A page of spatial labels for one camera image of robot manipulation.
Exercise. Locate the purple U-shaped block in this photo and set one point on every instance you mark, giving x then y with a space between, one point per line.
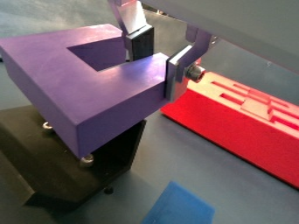
88 92

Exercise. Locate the red slotted board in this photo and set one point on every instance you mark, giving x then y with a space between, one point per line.
245 121

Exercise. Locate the blue U-shaped block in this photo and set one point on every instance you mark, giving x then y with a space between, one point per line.
178 207

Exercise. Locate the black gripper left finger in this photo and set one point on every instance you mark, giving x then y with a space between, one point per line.
137 32

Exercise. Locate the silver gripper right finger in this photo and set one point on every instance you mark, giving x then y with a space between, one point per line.
180 68

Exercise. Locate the black angle fixture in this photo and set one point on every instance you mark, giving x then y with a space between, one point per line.
40 168

